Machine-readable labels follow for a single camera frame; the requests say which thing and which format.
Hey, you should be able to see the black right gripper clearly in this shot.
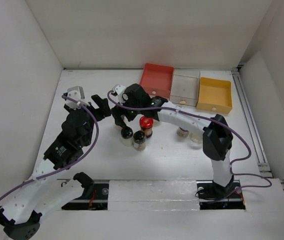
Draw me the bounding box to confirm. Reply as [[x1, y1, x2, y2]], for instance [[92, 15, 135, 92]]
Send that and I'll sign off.
[[110, 96, 142, 128]]

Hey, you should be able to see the white-lid small brown jar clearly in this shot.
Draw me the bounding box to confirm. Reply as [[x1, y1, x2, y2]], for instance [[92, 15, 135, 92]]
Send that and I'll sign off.
[[177, 127, 189, 138]]

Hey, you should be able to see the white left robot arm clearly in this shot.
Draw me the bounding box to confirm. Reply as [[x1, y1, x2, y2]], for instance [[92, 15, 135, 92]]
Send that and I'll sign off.
[[0, 93, 111, 240]]

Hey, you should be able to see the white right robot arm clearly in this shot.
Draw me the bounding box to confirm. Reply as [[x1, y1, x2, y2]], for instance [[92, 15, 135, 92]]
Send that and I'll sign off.
[[107, 83, 234, 201]]

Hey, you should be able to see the black-cap white spice bottle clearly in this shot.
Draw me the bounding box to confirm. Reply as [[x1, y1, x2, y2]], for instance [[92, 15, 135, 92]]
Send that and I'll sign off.
[[120, 126, 133, 147]]

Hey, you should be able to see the red-lid dark sauce jar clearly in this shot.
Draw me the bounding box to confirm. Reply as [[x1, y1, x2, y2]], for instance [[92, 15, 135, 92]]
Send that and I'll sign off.
[[139, 116, 154, 139]]

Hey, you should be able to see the black-cap brown spice bottle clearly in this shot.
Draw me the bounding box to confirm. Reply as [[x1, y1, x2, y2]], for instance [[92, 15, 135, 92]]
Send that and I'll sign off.
[[133, 130, 146, 151]]

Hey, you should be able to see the red plastic bin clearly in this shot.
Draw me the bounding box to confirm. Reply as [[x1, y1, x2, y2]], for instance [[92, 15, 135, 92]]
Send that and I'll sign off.
[[139, 63, 174, 99]]

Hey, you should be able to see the clear plastic bin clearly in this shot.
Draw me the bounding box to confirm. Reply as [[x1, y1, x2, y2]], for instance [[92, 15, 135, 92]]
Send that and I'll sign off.
[[170, 69, 200, 107]]

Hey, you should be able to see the silver-lid clear glass jar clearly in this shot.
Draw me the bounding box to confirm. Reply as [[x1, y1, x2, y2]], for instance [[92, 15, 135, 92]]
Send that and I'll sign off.
[[189, 132, 202, 149]]

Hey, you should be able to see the yellow plastic bin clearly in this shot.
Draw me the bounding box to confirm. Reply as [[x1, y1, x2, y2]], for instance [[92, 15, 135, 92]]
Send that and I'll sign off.
[[196, 77, 233, 115]]

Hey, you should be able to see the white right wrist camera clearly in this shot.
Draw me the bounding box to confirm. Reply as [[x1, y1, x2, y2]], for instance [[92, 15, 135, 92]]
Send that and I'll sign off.
[[111, 84, 126, 104]]

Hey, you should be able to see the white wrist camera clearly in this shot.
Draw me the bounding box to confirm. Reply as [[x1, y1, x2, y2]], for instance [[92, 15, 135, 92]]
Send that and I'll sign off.
[[111, 84, 126, 104], [63, 86, 85, 110]]

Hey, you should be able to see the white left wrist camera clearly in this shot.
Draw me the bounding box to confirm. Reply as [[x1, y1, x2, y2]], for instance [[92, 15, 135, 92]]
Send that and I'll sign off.
[[63, 86, 85, 110]]

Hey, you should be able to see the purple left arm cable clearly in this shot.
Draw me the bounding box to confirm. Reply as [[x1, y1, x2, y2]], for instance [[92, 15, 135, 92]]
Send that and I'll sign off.
[[0, 94, 100, 221]]

